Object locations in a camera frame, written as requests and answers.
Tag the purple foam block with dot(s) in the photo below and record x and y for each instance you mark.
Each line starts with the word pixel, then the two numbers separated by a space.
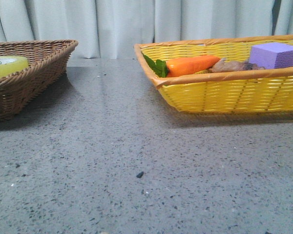
pixel 272 55

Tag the yellow tape roll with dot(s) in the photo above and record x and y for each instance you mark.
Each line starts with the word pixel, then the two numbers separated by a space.
pixel 12 64

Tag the white curtain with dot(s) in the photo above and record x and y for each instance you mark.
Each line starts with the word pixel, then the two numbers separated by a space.
pixel 110 28

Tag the brown wicker basket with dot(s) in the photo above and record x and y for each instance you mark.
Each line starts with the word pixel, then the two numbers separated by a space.
pixel 47 62

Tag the orange toy carrot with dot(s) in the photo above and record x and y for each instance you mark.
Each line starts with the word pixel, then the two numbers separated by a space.
pixel 181 66

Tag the brown ginger root toy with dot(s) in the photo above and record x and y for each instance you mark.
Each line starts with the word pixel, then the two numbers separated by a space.
pixel 233 66

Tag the yellow wicker basket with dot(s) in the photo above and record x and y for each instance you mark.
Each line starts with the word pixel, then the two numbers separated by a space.
pixel 259 91

